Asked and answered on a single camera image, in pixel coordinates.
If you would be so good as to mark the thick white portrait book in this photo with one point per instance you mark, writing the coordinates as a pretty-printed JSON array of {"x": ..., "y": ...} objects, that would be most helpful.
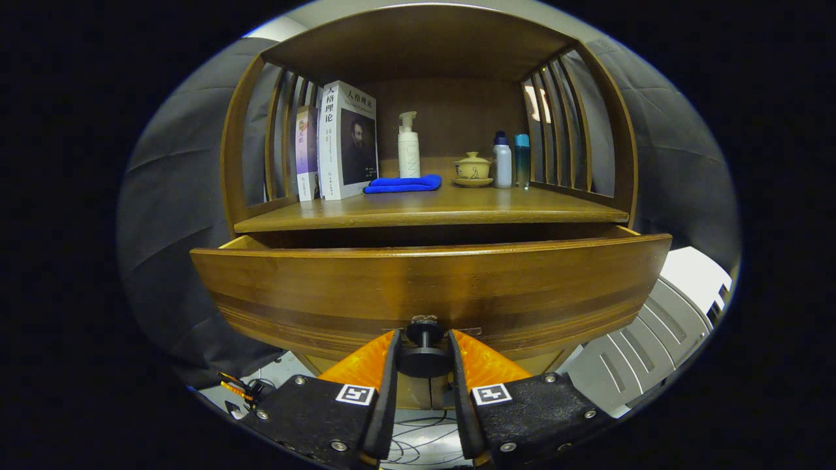
[{"x": 346, "y": 143}]

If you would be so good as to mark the black backdrop cloth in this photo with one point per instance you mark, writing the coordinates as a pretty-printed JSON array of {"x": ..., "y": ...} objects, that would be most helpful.
[{"x": 176, "y": 196}]

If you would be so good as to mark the thin purple book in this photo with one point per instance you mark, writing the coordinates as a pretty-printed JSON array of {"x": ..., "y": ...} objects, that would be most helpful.
[{"x": 307, "y": 150}]

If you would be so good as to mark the wooden countertop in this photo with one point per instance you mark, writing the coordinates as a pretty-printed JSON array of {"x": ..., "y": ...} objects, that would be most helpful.
[{"x": 424, "y": 205}]

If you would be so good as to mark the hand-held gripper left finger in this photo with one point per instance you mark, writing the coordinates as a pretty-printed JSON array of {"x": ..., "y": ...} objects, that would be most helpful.
[{"x": 385, "y": 405}]

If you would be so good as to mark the teal clear bottle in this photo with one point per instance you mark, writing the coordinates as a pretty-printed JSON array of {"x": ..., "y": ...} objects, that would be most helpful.
[{"x": 522, "y": 163}]

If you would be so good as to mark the blue folded cloth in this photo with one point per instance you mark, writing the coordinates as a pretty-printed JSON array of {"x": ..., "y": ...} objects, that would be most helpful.
[{"x": 405, "y": 185}]

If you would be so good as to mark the white and grey appliance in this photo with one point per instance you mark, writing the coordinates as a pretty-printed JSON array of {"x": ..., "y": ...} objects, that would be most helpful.
[{"x": 653, "y": 339}]

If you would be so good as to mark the yellow lidded teacup with saucer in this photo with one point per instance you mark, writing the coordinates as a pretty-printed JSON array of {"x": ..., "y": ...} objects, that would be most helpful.
[{"x": 473, "y": 170}]

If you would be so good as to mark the black drawer knob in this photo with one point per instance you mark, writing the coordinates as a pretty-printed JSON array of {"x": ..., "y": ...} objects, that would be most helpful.
[{"x": 424, "y": 359}]

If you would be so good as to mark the wooden cabinet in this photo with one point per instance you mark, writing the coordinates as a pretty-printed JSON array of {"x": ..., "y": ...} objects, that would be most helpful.
[{"x": 424, "y": 46}]

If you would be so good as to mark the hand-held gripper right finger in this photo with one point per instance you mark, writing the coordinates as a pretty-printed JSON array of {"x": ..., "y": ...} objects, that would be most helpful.
[{"x": 464, "y": 405}]

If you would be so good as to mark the white bottle with blue cap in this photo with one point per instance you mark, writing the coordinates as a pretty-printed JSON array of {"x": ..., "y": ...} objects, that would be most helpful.
[{"x": 502, "y": 166}]

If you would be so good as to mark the orange and black tool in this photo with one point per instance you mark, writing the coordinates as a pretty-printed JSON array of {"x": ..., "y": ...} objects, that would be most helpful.
[{"x": 235, "y": 391}]

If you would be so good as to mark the white pump bottle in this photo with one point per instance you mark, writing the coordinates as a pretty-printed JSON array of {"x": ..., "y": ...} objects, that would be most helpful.
[{"x": 409, "y": 156}]

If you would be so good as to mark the wooden drawer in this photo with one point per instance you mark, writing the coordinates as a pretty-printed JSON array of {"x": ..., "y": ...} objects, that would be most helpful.
[{"x": 424, "y": 281}]

